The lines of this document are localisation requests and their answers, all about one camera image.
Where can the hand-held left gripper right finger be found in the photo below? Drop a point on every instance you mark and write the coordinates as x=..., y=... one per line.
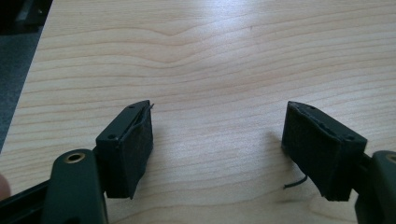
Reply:
x=317, y=149

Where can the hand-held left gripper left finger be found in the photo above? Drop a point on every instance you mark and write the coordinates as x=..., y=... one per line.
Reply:
x=124, y=155

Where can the dark metal stand base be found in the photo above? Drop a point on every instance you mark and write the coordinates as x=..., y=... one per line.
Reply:
x=21, y=14

